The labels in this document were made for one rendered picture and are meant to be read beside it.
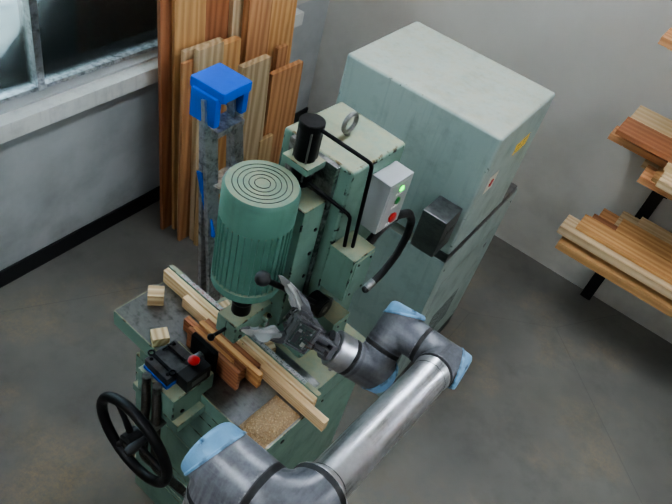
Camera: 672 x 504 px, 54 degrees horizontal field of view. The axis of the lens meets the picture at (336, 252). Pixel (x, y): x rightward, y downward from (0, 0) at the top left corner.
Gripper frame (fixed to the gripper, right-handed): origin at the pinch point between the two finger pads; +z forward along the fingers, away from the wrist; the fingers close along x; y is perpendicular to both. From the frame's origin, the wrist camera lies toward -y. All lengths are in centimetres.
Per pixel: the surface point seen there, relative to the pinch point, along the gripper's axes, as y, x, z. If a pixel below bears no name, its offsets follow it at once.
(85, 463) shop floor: -89, 108, -7
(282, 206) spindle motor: 3.2, -21.0, 8.4
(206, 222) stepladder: -123, 13, 1
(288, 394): -17.2, 21.8, -26.7
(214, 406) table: -17.2, 34.2, -11.7
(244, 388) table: -22.0, 27.9, -17.3
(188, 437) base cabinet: -35, 54, -17
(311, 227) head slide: -13.6, -19.1, -4.4
